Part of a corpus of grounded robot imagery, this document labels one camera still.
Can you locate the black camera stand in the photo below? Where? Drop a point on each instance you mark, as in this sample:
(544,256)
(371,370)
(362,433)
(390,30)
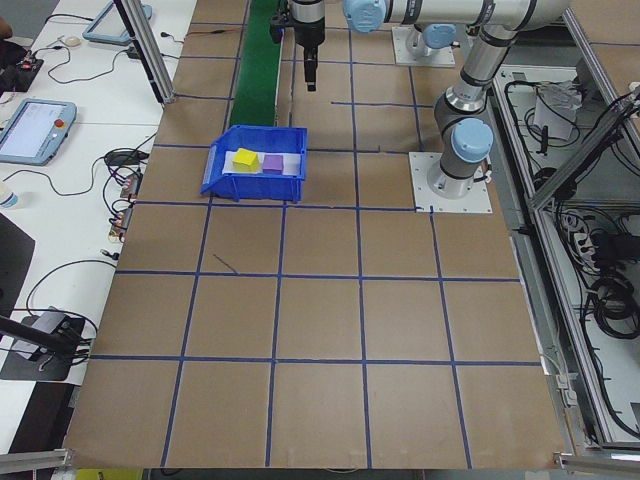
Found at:
(45,350)

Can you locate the purple foam block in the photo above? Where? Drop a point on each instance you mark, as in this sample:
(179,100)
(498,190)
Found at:
(273,164)

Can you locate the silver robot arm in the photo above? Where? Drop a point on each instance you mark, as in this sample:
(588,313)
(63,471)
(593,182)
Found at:
(436,37)
(480,65)

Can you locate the black electronics box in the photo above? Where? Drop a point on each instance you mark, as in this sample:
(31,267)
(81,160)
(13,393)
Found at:
(22,72)

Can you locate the beige computer mouse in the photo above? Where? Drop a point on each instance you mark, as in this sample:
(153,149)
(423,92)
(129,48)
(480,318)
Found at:
(69,41)

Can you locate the black flat monitor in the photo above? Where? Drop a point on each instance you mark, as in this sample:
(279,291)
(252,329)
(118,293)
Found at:
(12,270)

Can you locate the aluminium profile post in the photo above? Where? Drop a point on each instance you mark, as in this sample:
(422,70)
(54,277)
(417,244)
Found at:
(150,60)

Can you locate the blue plastic storage bin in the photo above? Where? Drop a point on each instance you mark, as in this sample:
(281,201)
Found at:
(250,190)

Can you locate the yellow foam block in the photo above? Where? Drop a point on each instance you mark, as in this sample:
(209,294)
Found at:
(245,160)

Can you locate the green conveyor belt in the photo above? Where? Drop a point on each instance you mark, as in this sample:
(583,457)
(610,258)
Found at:
(257,60)

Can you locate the white paper cup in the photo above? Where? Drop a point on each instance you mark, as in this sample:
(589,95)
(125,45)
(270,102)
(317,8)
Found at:
(7,197)

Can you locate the blue-edged teach pendant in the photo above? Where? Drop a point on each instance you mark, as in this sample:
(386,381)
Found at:
(112,22)

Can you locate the black power adapter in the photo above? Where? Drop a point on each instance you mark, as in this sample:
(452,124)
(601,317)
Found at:
(133,53)
(122,157)

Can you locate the teach pendant with lit screen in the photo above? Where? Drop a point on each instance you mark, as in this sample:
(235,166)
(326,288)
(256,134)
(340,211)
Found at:
(30,130)

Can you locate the white crumpled bag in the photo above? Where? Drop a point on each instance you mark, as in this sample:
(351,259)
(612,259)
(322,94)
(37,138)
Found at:
(552,110)

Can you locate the white square base plate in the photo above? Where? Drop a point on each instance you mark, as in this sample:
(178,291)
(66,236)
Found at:
(465,202)
(402,50)

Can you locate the aluminium profile bar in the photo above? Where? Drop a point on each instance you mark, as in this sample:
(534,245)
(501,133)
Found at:
(595,461)
(35,459)

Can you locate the small circuit board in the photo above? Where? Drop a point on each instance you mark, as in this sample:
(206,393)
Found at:
(120,223)
(131,186)

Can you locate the metal V-shaped frame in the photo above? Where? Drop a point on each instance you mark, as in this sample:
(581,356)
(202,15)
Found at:
(575,165)

